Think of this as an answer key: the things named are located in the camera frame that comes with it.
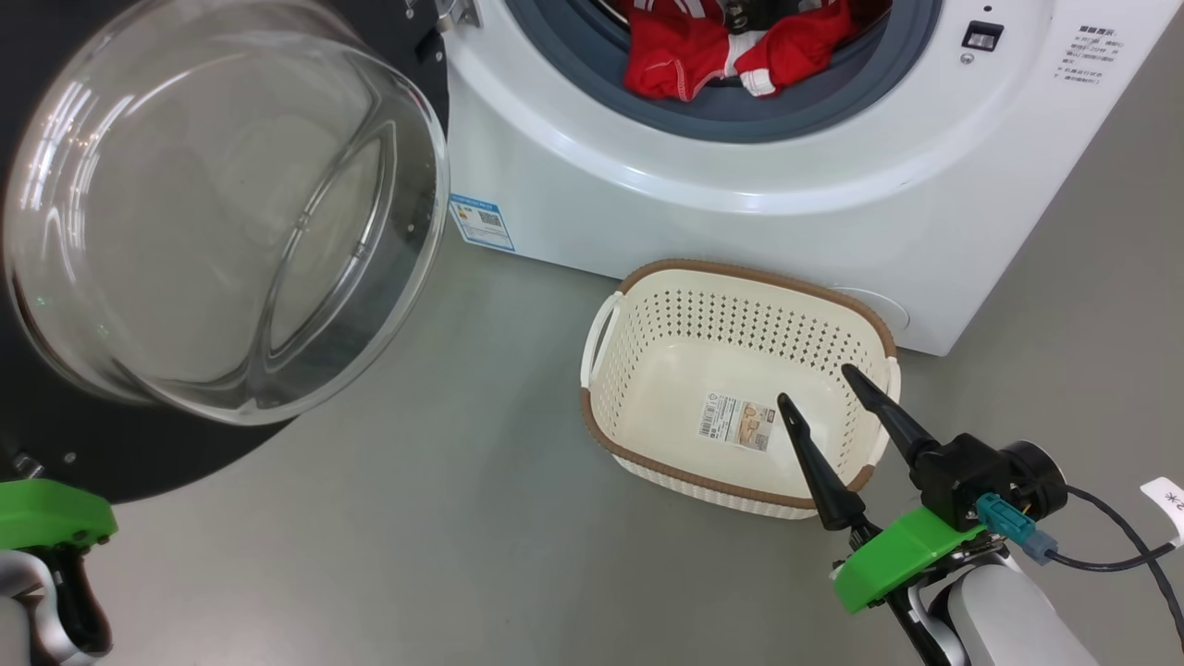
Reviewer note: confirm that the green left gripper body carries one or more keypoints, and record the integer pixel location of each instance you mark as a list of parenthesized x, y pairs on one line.
[(46, 513)]

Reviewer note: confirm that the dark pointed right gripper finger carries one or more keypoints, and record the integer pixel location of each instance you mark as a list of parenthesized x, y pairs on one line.
[(823, 472), (888, 414)]

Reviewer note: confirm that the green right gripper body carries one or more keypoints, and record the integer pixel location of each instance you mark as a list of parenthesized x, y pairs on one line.
[(902, 555)]

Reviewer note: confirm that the round black glass door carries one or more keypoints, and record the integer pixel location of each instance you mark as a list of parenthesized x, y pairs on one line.
[(213, 213)]

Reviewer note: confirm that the red garment with white trim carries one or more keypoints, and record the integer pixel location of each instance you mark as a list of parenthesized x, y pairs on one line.
[(675, 55)]

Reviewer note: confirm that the white printed product label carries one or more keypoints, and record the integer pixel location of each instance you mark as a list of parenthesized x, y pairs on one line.
[(735, 423)]

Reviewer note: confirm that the cream perforated laundry basket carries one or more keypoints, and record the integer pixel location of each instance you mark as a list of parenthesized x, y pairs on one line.
[(703, 324)]

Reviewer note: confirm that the white front-load washing machine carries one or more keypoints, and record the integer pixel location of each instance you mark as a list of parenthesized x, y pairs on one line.
[(740, 213)]

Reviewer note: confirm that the grey metal bracket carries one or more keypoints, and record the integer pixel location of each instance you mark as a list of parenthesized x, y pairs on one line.
[(458, 14)]

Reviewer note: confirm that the round white filter cover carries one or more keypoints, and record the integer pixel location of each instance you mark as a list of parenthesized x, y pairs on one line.
[(879, 307)]

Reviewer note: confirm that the blue energy label sticker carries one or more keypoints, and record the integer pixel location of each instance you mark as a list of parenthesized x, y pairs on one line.
[(482, 223)]

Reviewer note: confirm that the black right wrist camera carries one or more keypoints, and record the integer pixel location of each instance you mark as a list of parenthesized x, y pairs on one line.
[(967, 476)]

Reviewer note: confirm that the teal right camera connector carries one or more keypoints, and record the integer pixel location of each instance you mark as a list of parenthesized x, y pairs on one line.
[(1004, 518)]

